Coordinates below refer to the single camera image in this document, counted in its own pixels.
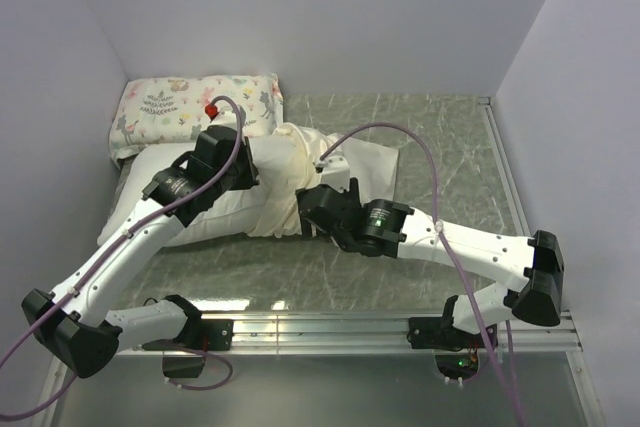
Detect white pillow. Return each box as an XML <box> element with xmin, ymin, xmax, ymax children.
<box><xmin>97</xmin><ymin>136</ymin><xmax>301</xmax><ymax>249</ymax></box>

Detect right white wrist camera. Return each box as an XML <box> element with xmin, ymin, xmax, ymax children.
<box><xmin>314</xmin><ymin>154</ymin><xmax>350</xmax><ymax>193</ymax></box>

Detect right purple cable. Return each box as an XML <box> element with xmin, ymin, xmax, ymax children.
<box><xmin>319</xmin><ymin>121</ymin><xmax>529</xmax><ymax>427</ymax></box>

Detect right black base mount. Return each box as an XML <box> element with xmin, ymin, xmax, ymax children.
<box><xmin>406</xmin><ymin>295</ymin><xmax>499</xmax><ymax>388</ymax></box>

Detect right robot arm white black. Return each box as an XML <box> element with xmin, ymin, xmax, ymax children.
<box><xmin>296</xmin><ymin>182</ymin><xmax>564</xmax><ymax>352</ymax></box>

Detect aluminium rail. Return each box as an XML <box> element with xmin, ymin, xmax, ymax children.
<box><xmin>114</xmin><ymin>309</ymin><xmax>584</xmax><ymax>356</ymax></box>
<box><xmin>478</xmin><ymin>97</ymin><xmax>532</xmax><ymax>236</ymax></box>

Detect cream pillowcase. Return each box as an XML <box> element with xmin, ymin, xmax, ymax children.
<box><xmin>246</xmin><ymin>123</ymin><xmax>399</xmax><ymax>238</ymax></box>

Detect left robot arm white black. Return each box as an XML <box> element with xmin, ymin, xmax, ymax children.
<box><xmin>22</xmin><ymin>126</ymin><xmax>258</xmax><ymax>378</ymax></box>

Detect animal print patterned pillow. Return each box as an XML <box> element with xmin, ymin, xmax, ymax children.
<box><xmin>109</xmin><ymin>73</ymin><xmax>284</xmax><ymax>163</ymax></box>

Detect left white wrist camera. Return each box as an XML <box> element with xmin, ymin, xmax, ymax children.
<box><xmin>204</xmin><ymin>102</ymin><xmax>246</xmax><ymax>129</ymax></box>

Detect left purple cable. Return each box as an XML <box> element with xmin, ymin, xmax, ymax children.
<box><xmin>0</xmin><ymin>95</ymin><xmax>246</xmax><ymax>418</ymax></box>

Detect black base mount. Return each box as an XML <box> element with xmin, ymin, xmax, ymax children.
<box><xmin>142</xmin><ymin>295</ymin><xmax>234</xmax><ymax>392</ymax></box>
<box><xmin>406</xmin><ymin>295</ymin><xmax>499</xmax><ymax>388</ymax></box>

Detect aluminium front rail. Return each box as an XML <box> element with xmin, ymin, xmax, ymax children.
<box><xmin>114</xmin><ymin>309</ymin><xmax>584</xmax><ymax>356</ymax></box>

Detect aluminium right side rail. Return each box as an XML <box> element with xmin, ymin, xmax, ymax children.
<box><xmin>478</xmin><ymin>97</ymin><xmax>532</xmax><ymax>236</ymax></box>

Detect purple cable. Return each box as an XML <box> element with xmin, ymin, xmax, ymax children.
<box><xmin>0</xmin><ymin>95</ymin><xmax>246</xmax><ymax>418</ymax></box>
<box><xmin>319</xmin><ymin>121</ymin><xmax>529</xmax><ymax>427</ymax></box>

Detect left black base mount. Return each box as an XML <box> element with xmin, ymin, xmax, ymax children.
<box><xmin>142</xmin><ymin>295</ymin><xmax>234</xmax><ymax>392</ymax></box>

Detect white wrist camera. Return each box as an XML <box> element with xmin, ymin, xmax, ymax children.
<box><xmin>314</xmin><ymin>154</ymin><xmax>350</xmax><ymax>193</ymax></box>
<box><xmin>204</xmin><ymin>102</ymin><xmax>246</xmax><ymax>129</ymax></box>

